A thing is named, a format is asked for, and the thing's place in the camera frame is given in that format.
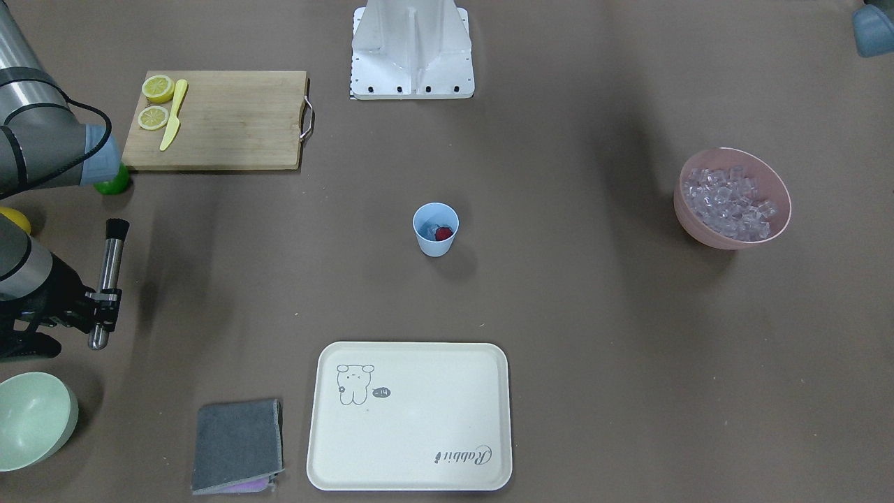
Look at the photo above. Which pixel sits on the light blue plastic cup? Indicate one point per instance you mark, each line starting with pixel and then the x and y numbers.
pixel 426 219

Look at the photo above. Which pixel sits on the lemon half lower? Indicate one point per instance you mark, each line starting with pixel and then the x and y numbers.
pixel 153 118

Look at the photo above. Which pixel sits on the yellow plastic knife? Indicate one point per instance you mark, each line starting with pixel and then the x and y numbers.
pixel 174 122

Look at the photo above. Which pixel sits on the red strawberry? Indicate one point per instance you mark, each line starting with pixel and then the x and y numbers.
pixel 443 233

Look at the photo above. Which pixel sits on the bamboo cutting board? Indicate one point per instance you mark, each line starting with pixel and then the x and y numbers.
pixel 230 121

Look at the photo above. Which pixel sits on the mint green bowl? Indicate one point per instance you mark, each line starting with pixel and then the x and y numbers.
pixel 39 414

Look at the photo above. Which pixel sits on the lemon half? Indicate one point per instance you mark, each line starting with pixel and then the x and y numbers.
pixel 153 118
pixel 158 89

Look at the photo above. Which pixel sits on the pile of clear ice cubes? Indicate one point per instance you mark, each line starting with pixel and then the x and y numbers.
pixel 730 202

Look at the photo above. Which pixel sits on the steel muddler black tip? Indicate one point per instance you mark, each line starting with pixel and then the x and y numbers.
pixel 116 231

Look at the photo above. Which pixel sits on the grey folded cloth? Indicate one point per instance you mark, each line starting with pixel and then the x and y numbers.
pixel 238 447

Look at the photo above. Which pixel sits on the lemon half upper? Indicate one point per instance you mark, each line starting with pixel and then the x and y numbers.
pixel 158 89

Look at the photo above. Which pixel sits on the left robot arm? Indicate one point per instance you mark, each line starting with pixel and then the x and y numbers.
pixel 873 28

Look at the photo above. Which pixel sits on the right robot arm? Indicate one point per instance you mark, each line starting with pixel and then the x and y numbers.
pixel 48 140

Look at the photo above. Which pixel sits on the yellow lemon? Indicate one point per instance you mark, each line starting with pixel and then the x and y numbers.
pixel 18 218

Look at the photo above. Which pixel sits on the green lime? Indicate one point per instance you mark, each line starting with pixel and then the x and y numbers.
pixel 116 185

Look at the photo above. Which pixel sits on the pink bowl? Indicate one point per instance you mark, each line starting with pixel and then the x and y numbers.
pixel 725 157

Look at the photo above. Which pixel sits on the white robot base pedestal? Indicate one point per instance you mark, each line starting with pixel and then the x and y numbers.
pixel 411 50

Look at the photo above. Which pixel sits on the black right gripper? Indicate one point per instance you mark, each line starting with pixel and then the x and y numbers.
pixel 57 293

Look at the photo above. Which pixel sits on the cream rabbit serving tray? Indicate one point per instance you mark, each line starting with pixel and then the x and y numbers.
pixel 411 416

